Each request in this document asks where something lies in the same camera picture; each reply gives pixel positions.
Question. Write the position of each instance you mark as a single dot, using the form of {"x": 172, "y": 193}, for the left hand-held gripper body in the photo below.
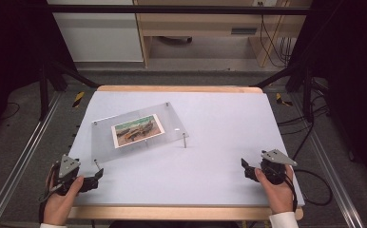
{"x": 68, "y": 166}

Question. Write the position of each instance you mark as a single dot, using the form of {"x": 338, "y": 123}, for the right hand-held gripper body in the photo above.
{"x": 275, "y": 164}

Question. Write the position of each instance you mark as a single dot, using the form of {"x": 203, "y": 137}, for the clear acrylic photo frame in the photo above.
{"x": 169, "y": 122}

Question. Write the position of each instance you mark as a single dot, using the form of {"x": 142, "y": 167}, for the person's right hand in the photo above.
{"x": 280, "y": 196}

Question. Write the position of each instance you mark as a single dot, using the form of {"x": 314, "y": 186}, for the person's left hand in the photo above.
{"x": 58, "y": 205}

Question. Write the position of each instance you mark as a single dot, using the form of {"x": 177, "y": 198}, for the landscape photo print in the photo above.
{"x": 138, "y": 130}

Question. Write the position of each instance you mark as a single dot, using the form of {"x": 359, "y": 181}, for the yellow clamp right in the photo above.
{"x": 281, "y": 100}

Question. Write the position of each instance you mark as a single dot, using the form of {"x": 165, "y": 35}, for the yellow clamp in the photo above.
{"x": 78, "y": 98}
{"x": 281, "y": 100}

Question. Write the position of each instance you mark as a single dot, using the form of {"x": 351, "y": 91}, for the yellow clamp left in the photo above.
{"x": 78, "y": 98}

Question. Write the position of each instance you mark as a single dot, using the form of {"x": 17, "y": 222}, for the black metal stand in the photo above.
{"x": 43, "y": 91}
{"x": 306, "y": 91}

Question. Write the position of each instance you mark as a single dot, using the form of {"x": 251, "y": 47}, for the wooden table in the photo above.
{"x": 172, "y": 212}

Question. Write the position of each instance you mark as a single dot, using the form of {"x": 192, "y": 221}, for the black curtain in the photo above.
{"x": 352, "y": 79}
{"x": 10, "y": 47}

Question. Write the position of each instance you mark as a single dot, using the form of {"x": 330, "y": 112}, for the white cabinet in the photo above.
{"x": 99, "y": 34}

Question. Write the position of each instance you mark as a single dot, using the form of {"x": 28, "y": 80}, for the light wooden desk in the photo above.
{"x": 203, "y": 23}

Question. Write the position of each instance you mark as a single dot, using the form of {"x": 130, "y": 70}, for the aluminium floor rail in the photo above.
{"x": 20, "y": 158}
{"x": 330, "y": 164}

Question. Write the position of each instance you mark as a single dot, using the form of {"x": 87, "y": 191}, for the black horizontal frame bar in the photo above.
{"x": 172, "y": 9}

